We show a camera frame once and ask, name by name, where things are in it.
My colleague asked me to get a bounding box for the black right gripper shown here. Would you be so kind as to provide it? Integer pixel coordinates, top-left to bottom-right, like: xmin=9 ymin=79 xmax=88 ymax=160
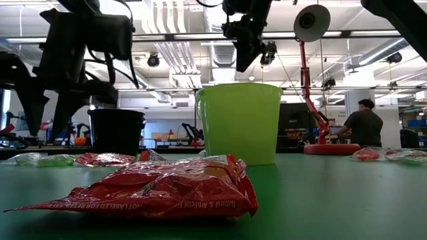
xmin=221 ymin=13 xmax=268 ymax=73

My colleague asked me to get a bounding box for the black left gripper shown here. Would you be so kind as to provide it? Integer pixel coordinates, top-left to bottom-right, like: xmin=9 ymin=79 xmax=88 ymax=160
xmin=0 ymin=8 xmax=119 ymax=137

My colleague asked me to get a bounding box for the red Skittles candy pack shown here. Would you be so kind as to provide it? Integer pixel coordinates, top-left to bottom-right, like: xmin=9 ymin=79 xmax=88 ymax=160
xmin=3 ymin=153 xmax=260 ymax=221
xmin=73 ymin=152 xmax=137 ymax=167

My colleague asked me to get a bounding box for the clear wrapper red candy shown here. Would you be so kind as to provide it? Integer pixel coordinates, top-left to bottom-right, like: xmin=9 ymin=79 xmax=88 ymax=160
xmin=383 ymin=147 xmax=427 ymax=160
xmin=351 ymin=147 xmax=384 ymax=162

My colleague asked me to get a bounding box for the clear wrapper green candy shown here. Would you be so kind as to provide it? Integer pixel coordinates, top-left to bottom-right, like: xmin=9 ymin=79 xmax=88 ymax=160
xmin=393 ymin=155 xmax=427 ymax=167
xmin=1 ymin=152 xmax=76 ymax=168

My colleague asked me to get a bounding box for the black ceiling spotlight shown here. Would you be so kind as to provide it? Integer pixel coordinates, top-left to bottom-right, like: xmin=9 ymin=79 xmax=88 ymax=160
xmin=386 ymin=51 xmax=404 ymax=64
xmin=147 ymin=52 xmax=161 ymax=68
xmin=260 ymin=41 xmax=278 ymax=67

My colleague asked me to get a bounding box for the green plastic bucket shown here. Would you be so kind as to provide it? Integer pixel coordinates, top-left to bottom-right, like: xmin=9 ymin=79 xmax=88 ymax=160
xmin=195 ymin=82 xmax=284 ymax=167

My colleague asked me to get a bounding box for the red desk lamp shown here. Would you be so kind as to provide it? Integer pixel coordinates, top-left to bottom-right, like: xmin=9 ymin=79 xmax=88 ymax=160
xmin=293 ymin=4 xmax=362 ymax=156

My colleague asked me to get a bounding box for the black plastic bucket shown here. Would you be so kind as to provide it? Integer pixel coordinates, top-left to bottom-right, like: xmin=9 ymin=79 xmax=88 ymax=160
xmin=87 ymin=108 xmax=148 ymax=157

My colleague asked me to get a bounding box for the black monitor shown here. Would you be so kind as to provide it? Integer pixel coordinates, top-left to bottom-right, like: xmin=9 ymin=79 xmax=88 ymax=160
xmin=279 ymin=102 xmax=318 ymax=149

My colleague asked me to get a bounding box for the person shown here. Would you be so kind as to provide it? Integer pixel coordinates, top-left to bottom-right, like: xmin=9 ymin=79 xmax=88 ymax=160
xmin=336 ymin=98 xmax=384 ymax=148

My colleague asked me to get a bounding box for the green table mat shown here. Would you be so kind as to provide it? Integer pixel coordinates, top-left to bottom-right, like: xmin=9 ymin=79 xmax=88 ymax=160
xmin=0 ymin=152 xmax=427 ymax=240

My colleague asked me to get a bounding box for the black right camera cable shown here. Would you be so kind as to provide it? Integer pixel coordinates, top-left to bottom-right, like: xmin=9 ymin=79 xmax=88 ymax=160
xmin=194 ymin=0 xmax=225 ymax=9

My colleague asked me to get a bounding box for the black camera cable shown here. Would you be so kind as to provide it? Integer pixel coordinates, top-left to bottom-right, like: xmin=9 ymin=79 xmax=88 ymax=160
xmin=83 ymin=0 xmax=140 ymax=90
xmin=194 ymin=0 xmax=225 ymax=9

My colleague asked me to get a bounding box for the black overhead frame bar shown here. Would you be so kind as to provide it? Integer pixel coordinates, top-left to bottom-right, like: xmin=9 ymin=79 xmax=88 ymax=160
xmin=0 ymin=30 xmax=404 ymax=45

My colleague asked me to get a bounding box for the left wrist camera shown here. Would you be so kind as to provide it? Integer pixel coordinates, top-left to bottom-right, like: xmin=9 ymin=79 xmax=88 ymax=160
xmin=85 ymin=13 xmax=135 ymax=62

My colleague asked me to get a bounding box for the black left camera cable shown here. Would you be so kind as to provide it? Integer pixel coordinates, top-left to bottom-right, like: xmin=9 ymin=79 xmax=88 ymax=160
xmin=83 ymin=0 xmax=140 ymax=90

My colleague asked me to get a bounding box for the black table frame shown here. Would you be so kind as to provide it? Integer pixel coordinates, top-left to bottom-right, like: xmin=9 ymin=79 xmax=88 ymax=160
xmin=0 ymin=145 xmax=427 ymax=160

